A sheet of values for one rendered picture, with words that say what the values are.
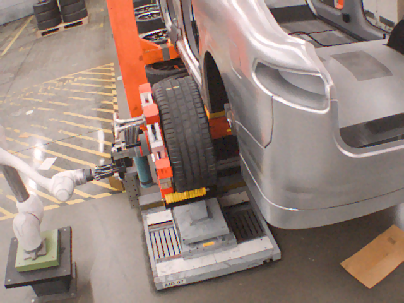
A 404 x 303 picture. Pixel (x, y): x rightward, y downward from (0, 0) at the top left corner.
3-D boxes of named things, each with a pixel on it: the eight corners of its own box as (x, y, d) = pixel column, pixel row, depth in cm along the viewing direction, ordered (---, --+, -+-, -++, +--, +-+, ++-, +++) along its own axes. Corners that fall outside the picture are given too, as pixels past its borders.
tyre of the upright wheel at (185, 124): (221, 160, 223) (189, 53, 247) (174, 171, 221) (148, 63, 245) (215, 197, 284) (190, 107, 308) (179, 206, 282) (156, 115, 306)
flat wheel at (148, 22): (152, 21, 766) (150, 10, 754) (180, 22, 728) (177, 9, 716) (126, 33, 724) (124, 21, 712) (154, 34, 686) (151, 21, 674)
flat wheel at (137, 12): (129, 26, 762) (127, 15, 750) (133, 18, 819) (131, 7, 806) (165, 20, 759) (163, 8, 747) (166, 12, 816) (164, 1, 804)
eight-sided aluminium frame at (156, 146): (176, 202, 254) (158, 118, 226) (165, 205, 253) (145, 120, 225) (163, 155, 300) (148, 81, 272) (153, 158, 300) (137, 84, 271)
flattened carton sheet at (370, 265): (419, 245, 260) (420, 241, 258) (367, 289, 240) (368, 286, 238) (389, 226, 283) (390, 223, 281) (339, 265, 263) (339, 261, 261)
